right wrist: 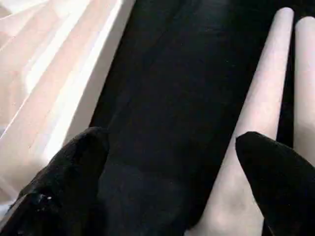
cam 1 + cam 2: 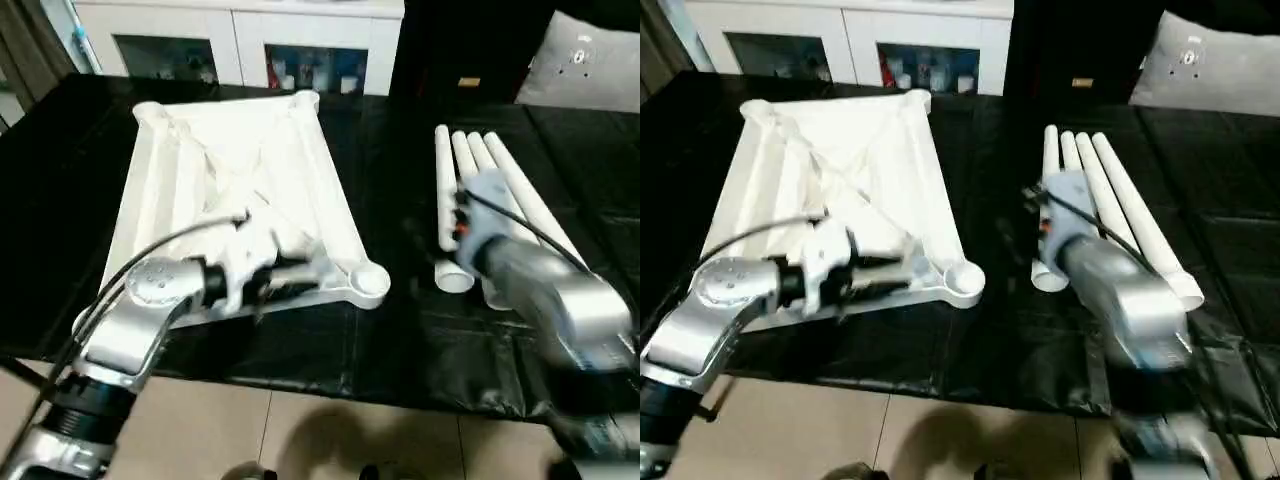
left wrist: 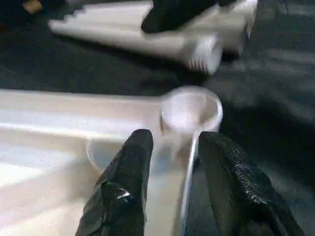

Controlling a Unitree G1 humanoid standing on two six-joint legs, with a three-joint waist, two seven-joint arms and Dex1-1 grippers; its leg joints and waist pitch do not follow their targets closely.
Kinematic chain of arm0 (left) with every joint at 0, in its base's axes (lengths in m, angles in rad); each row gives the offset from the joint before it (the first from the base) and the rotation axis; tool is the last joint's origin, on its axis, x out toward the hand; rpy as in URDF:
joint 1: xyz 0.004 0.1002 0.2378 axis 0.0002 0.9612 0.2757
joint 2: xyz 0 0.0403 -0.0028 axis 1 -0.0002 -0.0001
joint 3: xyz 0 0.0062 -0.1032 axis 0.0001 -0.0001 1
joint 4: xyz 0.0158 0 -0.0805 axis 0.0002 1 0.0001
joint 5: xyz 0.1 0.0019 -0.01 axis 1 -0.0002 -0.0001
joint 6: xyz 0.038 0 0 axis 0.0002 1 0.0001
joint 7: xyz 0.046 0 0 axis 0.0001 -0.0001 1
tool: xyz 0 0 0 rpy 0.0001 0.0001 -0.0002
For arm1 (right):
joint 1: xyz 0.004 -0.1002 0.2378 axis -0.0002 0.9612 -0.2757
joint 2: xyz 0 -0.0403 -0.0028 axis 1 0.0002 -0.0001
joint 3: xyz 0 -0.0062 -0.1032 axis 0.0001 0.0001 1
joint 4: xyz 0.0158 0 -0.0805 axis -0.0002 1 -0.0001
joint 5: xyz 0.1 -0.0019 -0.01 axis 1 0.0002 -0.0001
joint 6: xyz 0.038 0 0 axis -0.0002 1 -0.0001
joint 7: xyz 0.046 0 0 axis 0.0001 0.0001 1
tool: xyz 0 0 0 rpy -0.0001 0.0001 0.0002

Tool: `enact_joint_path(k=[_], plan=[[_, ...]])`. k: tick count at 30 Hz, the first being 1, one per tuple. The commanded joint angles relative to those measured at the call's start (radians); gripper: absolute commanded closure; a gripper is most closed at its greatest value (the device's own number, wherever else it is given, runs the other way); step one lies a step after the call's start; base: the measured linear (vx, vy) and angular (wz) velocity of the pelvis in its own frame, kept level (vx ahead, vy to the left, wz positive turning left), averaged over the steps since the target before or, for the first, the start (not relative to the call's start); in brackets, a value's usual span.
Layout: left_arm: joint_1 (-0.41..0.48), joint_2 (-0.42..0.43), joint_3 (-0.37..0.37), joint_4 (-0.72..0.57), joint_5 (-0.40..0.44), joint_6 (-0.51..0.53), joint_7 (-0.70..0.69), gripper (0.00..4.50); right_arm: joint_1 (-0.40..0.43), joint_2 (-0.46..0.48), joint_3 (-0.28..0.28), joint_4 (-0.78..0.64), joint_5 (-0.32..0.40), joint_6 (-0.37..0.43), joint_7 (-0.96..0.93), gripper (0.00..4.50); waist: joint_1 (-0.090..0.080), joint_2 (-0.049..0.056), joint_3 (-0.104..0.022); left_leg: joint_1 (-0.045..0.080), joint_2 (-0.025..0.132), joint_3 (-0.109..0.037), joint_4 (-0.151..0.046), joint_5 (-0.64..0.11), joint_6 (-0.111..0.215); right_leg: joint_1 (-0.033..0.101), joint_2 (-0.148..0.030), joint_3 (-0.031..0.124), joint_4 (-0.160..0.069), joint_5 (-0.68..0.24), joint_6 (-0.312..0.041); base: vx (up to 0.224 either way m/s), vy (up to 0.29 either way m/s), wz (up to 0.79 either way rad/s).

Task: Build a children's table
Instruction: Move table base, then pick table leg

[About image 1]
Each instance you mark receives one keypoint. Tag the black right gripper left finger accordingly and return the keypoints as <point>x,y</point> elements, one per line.
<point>59,187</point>

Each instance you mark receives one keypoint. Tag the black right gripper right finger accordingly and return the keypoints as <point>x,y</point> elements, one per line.
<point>288,187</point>

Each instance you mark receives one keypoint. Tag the white plastic table leg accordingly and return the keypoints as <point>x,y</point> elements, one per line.
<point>261,103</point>
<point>306,83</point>

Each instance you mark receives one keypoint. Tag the white plastic table top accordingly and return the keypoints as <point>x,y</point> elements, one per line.
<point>54,83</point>

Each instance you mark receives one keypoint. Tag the black work mat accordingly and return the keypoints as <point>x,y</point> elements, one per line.
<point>172,108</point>

